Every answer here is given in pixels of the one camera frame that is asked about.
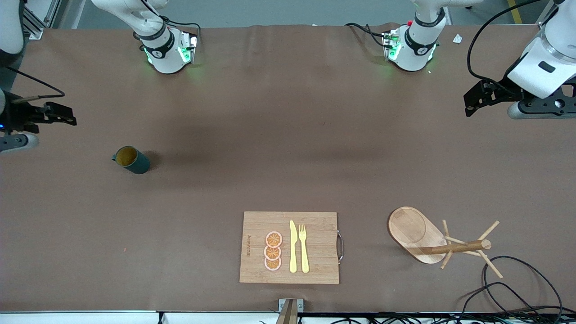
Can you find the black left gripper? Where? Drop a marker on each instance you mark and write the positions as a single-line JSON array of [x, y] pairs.
[[507, 87]]

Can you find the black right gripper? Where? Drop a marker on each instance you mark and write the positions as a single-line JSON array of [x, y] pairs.
[[18, 115]]

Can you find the dark teal ribbed cup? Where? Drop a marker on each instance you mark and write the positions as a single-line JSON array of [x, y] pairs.
[[139, 165]]

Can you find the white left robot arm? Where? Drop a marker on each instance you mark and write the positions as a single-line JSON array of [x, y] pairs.
[[531, 81]]

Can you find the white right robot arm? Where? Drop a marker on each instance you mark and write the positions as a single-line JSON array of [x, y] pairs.
[[157, 49]]

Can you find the white paper scrap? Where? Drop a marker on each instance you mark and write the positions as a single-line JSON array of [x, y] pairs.
[[457, 38]]

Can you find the wooden mug tree stand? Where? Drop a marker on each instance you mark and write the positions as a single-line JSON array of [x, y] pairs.
[[407, 225]]

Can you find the brown table cover mat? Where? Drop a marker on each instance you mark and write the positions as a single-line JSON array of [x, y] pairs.
[[225, 180]]

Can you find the yellow plastic fork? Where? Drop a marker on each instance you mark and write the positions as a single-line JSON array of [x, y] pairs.
[[304, 256]]

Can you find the yellow plastic knife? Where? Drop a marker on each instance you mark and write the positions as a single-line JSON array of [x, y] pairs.
[[293, 252]]

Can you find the orange slice disc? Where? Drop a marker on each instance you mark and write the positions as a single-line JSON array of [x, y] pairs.
[[273, 239], [272, 264], [272, 253]]

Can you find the brown slanted bar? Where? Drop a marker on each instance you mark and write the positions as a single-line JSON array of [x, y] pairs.
[[288, 315]]

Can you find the aluminium frame profile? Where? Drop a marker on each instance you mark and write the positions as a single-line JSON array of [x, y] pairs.
[[544, 27], [36, 32]]

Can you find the grey metal bracket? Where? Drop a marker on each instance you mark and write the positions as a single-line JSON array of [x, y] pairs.
[[300, 306]]

